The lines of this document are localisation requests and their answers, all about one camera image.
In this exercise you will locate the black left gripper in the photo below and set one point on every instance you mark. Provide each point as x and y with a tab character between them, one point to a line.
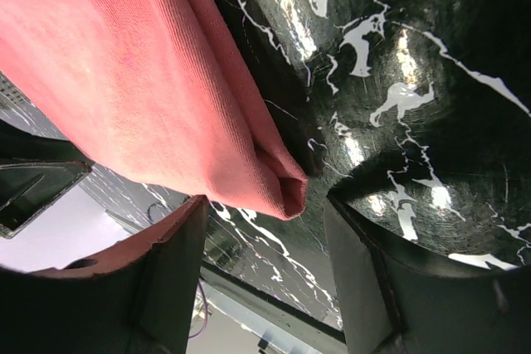
35	173

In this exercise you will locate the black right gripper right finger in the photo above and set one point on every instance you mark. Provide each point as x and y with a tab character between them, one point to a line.
397	297

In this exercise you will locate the pink t shirt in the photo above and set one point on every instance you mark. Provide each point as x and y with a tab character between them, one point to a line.
157	91

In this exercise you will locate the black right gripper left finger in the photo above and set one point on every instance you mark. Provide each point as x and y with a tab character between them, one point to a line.
138	293

